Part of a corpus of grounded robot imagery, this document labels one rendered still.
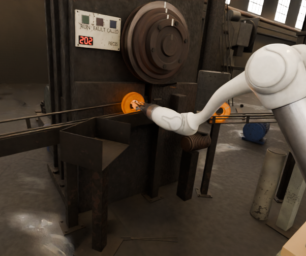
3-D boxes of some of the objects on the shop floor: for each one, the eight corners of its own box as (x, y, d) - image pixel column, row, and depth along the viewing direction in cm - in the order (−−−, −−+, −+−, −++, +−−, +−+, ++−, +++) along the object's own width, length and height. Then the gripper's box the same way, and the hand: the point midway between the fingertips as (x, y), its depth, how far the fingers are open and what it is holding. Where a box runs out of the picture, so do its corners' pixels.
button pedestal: (263, 225, 153) (287, 142, 134) (280, 214, 167) (304, 137, 148) (287, 241, 141) (317, 153, 122) (303, 227, 155) (333, 146, 136)
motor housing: (172, 194, 178) (180, 132, 162) (191, 187, 191) (201, 129, 174) (182, 203, 168) (192, 138, 152) (202, 195, 181) (213, 134, 164)
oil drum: (185, 115, 438) (191, 68, 411) (205, 113, 473) (212, 70, 445) (208, 123, 393) (217, 72, 366) (228, 120, 427) (238, 73, 400)
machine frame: (46, 168, 200) (30, -68, 146) (145, 148, 262) (159, -23, 208) (70, 217, 145) (58, -135, 91) (188, 177, 207) (223, -46, 153)
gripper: (142, 119, 121) (121, 106, 138) (160, 117, 128) (139, 105, 146) (143, 105, 118) (122, 95, 136) (162, 104, 126) (140, 94, 143)
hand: (133, 102), depth 138 cm, fingers closed
